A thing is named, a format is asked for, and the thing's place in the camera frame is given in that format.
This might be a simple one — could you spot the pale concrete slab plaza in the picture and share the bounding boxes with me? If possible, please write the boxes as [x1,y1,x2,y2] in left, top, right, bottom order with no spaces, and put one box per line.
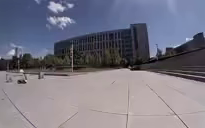
[0,68,205,128]

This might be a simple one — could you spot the large curved glass building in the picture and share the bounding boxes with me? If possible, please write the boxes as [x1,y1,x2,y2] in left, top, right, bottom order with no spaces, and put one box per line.
[53,22,151,64]

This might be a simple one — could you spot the dark building with flat roof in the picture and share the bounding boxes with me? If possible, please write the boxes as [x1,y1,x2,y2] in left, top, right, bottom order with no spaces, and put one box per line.
[165,31,205,56]

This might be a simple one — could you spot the short pale post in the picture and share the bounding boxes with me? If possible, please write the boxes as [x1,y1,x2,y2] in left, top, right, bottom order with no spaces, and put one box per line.
[4,69,13,84]

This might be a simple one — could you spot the row of green trees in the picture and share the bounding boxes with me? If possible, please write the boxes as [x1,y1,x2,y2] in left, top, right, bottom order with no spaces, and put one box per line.
[9,48,131,70]

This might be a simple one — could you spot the wide concrete steps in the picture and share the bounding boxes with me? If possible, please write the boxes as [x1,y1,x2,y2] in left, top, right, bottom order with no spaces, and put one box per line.
[139,47,205,85]

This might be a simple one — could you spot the tall pale pole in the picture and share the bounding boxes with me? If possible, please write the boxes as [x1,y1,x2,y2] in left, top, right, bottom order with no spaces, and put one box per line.
[70,41,75,73]

